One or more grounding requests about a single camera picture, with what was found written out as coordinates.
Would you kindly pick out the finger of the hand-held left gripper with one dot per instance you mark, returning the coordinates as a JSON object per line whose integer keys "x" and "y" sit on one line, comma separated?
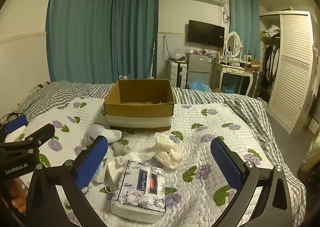
{"x": 16, "y": 123}
{"x": 41, "y": 132}

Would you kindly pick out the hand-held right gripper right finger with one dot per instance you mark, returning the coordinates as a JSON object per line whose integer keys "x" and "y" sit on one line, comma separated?
{"x": 226, "y": 164}

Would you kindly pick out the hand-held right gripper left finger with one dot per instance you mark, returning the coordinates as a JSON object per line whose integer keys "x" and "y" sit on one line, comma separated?
{"x": 92, "y": 163}

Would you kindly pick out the face mask packet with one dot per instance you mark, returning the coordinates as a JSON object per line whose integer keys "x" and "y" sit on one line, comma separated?
{"x": 101, "y": 170}

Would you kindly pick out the large white sock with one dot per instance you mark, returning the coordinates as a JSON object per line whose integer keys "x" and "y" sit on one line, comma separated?
{"x": 105, "y": 132}

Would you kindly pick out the small white sock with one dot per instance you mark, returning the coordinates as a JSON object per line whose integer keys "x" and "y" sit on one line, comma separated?
{"x": 122, "y": 148}

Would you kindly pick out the white tissue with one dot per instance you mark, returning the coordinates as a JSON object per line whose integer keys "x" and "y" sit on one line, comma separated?
{"x": 135, "y": 157}

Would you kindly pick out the floral tissue pack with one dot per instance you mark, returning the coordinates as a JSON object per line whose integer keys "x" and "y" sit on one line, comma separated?
{"x": 140, "y": 192}

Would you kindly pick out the cream cloth bundle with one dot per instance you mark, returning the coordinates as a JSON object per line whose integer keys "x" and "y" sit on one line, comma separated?
{"x": 168, "y": 150}

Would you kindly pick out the cardboard box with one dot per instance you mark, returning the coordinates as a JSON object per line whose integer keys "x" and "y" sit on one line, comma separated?
{"x": 138, "y": 110}

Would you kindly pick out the person's left hand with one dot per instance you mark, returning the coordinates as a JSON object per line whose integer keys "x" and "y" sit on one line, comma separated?
{"x": 17, "y": 192}

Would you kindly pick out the floral quilt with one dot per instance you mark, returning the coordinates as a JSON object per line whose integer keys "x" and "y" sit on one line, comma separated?
{"x": 200, "y": 147}

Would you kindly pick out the grey checked blanket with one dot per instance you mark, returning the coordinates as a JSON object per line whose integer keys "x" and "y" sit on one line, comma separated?
{"x": 240, "y": 107}

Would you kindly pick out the blue basket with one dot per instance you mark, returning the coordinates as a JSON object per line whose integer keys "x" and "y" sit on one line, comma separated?
{"x": 228, "y": 89}

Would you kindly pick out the blue plastic bags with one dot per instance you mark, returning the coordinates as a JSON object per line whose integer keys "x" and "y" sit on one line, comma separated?
{"x": 198, "y": 86}

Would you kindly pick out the white dressing table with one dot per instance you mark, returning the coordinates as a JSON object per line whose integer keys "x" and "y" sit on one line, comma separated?
{"x": 233, "y": 69}

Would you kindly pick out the grey small fridge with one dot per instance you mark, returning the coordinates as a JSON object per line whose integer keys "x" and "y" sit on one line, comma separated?
{"x": 199, "y": 67}

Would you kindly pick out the white ribbed suitcase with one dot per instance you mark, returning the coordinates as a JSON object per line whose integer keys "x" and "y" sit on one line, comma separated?
{"x": 178, "y": 74}

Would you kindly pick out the wide teal curtain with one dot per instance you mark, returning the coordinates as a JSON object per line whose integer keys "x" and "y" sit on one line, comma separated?
{"x": 80, "y": 29}

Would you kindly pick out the hanging clothes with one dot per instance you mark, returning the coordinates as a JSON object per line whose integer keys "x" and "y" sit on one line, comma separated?
{"x": 271, "y": 63}

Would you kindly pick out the white louvred wardrobe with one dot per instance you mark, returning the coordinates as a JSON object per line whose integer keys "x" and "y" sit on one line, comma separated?
{"x": 290, "y": 67}

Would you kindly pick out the white mop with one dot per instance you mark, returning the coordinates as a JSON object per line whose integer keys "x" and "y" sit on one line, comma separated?
{"x": 153, "y": 62}

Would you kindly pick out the clear plastic bag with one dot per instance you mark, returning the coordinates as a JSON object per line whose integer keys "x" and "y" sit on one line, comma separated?
{"x": 180, "y": 54}

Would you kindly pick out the white oval mirror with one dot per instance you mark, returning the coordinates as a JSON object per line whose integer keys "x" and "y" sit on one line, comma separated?
{"x": 233, "y": 42}

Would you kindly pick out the teal corner curtain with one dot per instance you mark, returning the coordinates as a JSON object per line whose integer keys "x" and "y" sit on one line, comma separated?
{"x": 136, "y": 32}

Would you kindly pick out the narrow teal curtain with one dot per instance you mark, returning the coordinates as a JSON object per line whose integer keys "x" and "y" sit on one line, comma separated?
{"x": 243, "y": 24}

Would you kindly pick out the black wall television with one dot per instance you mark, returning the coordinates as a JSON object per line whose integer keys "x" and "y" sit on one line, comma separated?
{"x": 206, "y": 33}

